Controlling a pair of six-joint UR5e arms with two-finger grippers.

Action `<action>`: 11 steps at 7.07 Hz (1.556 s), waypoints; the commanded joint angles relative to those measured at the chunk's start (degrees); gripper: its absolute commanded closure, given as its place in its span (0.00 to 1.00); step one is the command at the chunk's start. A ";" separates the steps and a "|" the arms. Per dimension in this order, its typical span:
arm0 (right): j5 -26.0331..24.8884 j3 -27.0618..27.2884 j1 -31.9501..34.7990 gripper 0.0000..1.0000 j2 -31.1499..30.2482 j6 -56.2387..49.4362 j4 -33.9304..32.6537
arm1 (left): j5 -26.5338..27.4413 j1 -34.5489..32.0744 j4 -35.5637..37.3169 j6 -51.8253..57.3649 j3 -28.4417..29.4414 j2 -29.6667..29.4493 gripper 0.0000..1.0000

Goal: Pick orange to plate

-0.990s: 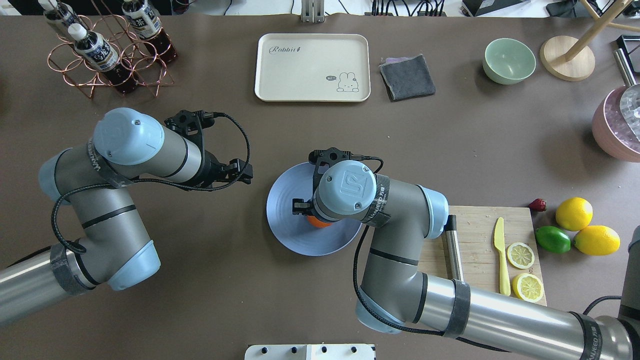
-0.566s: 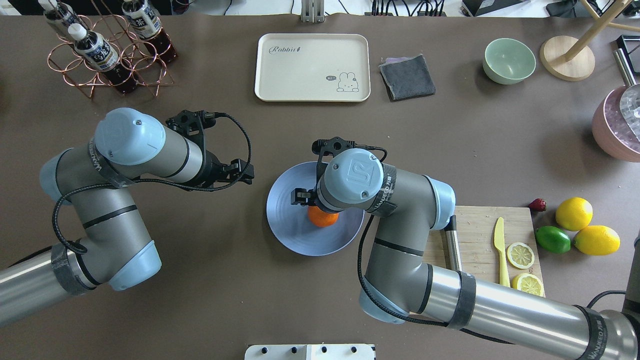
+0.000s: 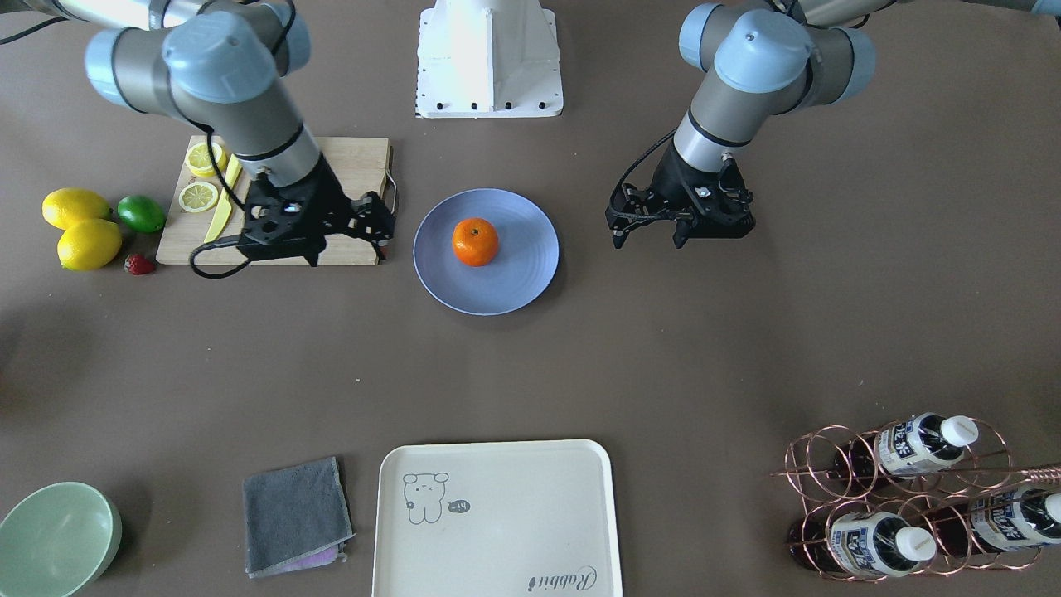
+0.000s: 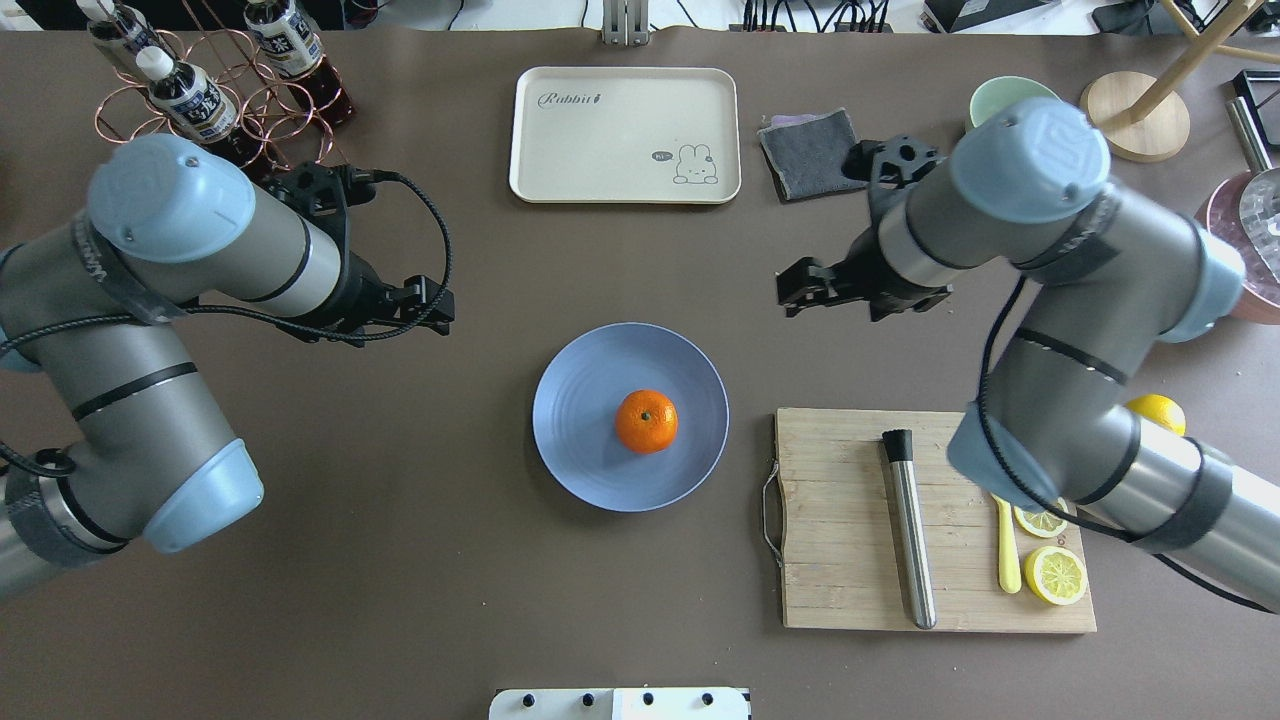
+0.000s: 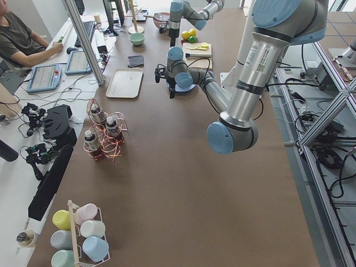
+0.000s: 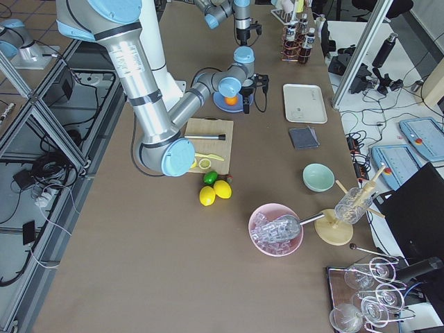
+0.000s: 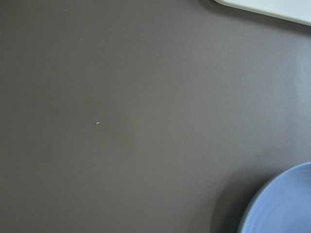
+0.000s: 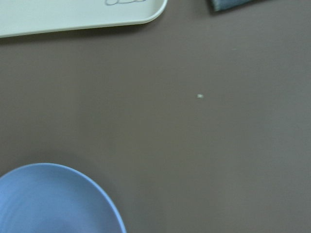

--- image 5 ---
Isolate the tea bottle lower middle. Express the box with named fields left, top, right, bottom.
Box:
left=84, top=130, right=104, bottom=160

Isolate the blue cup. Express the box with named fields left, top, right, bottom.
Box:
left=82, top=236, right=109, bottom=262

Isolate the grey folded cloth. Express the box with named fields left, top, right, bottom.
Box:
left=128, top=55, right=144, bottom=68

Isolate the yellow cup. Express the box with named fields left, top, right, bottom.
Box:
left=52, top=210, right=71, bottom=230

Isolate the green lime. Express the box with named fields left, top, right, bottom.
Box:
left=188, top=36, right=196, bottom=43

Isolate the tea bottle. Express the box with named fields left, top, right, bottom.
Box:
left=90, top=106, right=107, bottom=125
left=84, top=130, right=104, bottom=160
left=106, top=116, right=120, bottom=139

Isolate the far teach pendant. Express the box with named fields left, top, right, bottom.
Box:
left=65, top=50, right=92, bottom=76

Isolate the teach pendant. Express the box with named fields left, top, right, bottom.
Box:
left=65, top=50, right=92, bottom=76
left=26, top=64, right=62, bottom=93

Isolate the mint green cup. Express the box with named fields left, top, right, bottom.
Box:
left=51, top=250, right=74, bottom=267

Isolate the seated person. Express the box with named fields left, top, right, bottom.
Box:
left=1, top=1, right=63, bottom=68

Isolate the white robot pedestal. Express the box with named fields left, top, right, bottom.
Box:
left=219, top=8, right=262, bottom=100

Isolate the grey cup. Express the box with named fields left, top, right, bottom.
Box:
left=50, top=230, right=72, bottom=250

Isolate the wooden cup rack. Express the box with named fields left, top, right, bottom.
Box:
left=67, top=200, right=111, bottom=267

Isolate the pink bowl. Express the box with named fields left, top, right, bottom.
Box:
left=153, top=12, right=170, bottom=29

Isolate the black keyboard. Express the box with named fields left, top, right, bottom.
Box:
left=74, top=21, right=96, bottom=48

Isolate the blue round plate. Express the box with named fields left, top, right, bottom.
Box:
left=175, top=83, right=196, bottom=93

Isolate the yellow plastic knife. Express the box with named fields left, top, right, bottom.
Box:
left=186, top=46, right=209, bottom=51

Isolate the near teach pendant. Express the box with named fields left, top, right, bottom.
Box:
left=26, top=64, right=62, bottom=93

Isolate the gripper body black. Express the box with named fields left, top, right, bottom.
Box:
left=169, top=28, right=180, bottom=39
left=166, top=76, right=176, bottom=90

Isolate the pink cup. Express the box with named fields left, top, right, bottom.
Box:
left=74, top=203, right=97, bottom=225

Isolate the aluminium frame post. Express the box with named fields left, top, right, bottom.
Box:
left=63, top=0, right=105, bottom=86

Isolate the green ceramic bowl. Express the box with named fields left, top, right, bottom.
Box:
left=129, top=33, right=145, bottom=46

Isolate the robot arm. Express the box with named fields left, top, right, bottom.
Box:
left=168, top=0, right=225, bottom=47
left=164, top=1, right=328, bottom=154

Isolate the lemon slice thin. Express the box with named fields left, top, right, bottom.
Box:
left=191, top=43, right=201, bottom=50

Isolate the bamboo cutting board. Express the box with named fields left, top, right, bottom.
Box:
left=182, top=43, right=212, bottom=70

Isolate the copper wire bottle rack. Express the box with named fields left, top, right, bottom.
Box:
left=87, top=98, right=128, bottom=160

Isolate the tea bottle top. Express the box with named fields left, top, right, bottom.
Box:
left=106, top=116, right=120, bottom=139

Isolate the tea bottle lower outer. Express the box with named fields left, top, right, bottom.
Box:
left=90, top=106, right=107, bottom=125

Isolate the cream rabbit tray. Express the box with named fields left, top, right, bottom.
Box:
left=106, top=68, right=143, bottom=99

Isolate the yellow lemon outer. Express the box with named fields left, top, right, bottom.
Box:
left=189, top=28, right=197, bottom=37

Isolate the lemon half thick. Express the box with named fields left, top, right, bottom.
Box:
left=200, top=42, right=209, bottom=49

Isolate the white cup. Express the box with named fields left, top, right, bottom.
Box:
left=80, top=220, right=106, bottom=238

